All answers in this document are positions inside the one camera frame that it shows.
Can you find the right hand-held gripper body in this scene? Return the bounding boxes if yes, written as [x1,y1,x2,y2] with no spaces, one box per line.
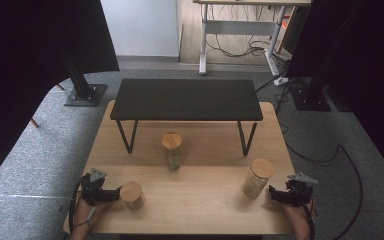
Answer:
[277,172,319,208]

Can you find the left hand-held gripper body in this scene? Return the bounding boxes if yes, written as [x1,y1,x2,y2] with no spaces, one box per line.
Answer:
[79,167,118,206]

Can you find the wooden-lid jar brown contents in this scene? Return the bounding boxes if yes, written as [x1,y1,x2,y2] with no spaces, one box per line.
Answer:
[119,180,146,211]

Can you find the wooden-lid jar pale contents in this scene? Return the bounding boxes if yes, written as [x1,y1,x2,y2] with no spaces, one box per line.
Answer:
[241,157,275,200]

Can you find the wooden-lid jar dark green contents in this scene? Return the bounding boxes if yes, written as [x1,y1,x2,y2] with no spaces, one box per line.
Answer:
[161,131,184,172]

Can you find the black shelf with metal legs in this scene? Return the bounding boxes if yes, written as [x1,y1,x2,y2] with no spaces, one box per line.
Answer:
[109,78,264,157]

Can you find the person's right hand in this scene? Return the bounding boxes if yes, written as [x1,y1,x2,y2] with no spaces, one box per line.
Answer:
[280,201,313,231]

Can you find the person's left hand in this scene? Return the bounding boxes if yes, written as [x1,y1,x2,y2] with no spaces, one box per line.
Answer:
[74,198,110,228]

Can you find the black metal stand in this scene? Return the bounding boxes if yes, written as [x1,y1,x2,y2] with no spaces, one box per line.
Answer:
[289,19,351,113]
[61,49,109,108]

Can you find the white power strip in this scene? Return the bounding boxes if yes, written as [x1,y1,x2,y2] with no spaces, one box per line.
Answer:
[273,76,290,87]

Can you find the black curtain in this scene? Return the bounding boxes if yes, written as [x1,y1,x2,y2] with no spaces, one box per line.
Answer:
[0,0,121,195]
[285,0,384,188]

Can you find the white desk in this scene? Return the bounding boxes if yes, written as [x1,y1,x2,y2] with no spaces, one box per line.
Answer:
[193,0,313,77]

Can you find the left hand-held gripper cable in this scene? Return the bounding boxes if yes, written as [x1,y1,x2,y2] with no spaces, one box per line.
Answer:
[67,175,92,235]

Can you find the long black floor cable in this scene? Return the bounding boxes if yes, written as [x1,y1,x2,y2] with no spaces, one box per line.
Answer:
[277,93,364,240]

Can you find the bundle of black cables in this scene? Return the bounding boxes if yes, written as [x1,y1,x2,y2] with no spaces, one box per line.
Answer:
[205,4,283,58]

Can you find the orange metal frame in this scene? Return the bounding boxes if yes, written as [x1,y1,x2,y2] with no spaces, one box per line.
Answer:
[275,5,297,55]

